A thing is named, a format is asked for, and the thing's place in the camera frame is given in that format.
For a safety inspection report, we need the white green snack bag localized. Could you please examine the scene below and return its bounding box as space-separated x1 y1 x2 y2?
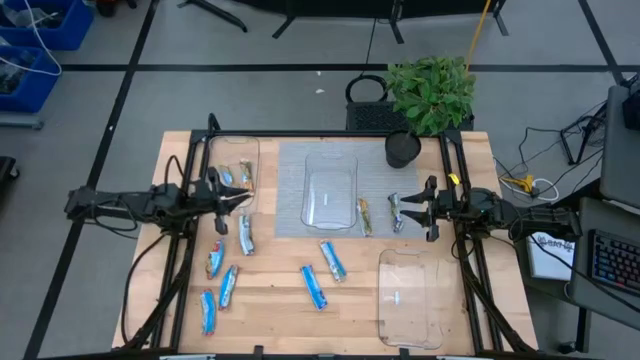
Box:
299 264 330 312

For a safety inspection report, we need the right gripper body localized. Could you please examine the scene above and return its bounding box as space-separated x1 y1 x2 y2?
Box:
421 174 457 243

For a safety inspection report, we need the black computer monitor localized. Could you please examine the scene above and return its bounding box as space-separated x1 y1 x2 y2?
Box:
621 74 640 133

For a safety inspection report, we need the white paper sheet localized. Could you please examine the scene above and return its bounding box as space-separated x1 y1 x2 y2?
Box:
526 230 577 283

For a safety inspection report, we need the grey woven placemat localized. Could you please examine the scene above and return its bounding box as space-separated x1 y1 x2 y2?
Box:
274 140 427 240

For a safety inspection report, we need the yellow hanging cable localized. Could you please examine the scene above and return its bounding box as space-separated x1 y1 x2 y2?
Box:
463 0 495 72

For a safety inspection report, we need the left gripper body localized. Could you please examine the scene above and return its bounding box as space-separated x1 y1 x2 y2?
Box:
192 166 230 236

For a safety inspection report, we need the blue red granola bar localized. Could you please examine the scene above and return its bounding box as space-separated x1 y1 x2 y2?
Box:
218 264 240 312
205 238 226 281
199 288 218 337

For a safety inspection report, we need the grey dolly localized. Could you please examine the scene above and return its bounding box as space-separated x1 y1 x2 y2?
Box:
0 111 45 131

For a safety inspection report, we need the black mesh box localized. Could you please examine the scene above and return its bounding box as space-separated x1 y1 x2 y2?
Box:
344 100 475 133

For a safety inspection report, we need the blue green granola bar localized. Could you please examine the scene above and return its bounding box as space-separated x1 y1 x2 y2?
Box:
387 192 405 234
319 239 348 284
237 213 257 257

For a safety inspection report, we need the blue storage bin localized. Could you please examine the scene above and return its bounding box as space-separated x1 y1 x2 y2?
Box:
0 0 95 52
0 45 63 114

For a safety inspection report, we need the yellow power plug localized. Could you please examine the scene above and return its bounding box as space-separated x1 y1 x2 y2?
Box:
500 173 536 195

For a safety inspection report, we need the black floor equipment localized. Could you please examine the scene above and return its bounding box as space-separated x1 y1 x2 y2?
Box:
0 155 21 197

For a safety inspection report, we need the black coiled cable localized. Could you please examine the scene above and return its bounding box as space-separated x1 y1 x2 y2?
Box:
343 17 390 105

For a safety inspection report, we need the black keyboard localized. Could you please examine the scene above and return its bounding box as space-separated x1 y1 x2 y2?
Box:
588 228 640 298

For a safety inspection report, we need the black aluminium frame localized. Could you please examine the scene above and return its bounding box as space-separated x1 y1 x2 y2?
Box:
119 112 539 360

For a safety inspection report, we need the white cable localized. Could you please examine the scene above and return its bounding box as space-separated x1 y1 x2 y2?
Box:
0 0 63 78

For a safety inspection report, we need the grey desk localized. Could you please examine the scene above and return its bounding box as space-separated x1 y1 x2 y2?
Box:
564 195 640 332
598 83 640 211

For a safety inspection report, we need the clear plastic bin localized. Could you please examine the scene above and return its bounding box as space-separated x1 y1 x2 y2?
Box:
377 248 445 351
208 134 262 215
299 151 360 232

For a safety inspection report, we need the potted green plant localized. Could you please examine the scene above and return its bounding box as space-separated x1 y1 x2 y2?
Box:
383 54 478 170

